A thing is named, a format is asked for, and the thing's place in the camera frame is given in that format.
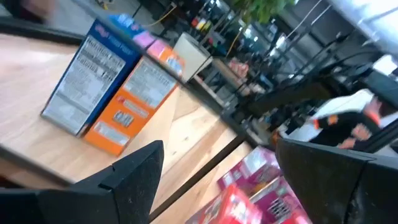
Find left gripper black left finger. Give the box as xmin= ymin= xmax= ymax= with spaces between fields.
xmin=0 ymin=139 xmax=165 ymax=224

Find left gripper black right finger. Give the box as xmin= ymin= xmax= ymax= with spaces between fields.
xmin=275 ymin=138 xmax=398 ymax=224

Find orange Mini-Wheats cereal box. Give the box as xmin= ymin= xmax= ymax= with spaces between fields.
xmin=83 ymin=40 xmax=186 ymax=156

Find person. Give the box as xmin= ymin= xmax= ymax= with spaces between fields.
xmin=279 ymin=88 xmax=398 ymax=153

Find blue Frosted Flakes cereal box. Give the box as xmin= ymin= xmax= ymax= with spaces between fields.
xmin=40 ymin=14 xmax=156 ymax=138

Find white plant pot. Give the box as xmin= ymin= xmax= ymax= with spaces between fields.
xmin=172 ymin=32 xmax=214 ymax=82

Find green leafy plant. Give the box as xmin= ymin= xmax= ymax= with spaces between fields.
xmin=231 ymin=0 xmax=296 ymax=24

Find wooden tray with wire frame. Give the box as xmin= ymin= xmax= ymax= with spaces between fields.
xmin=0 ymin=0 xmax=249 ymax=222

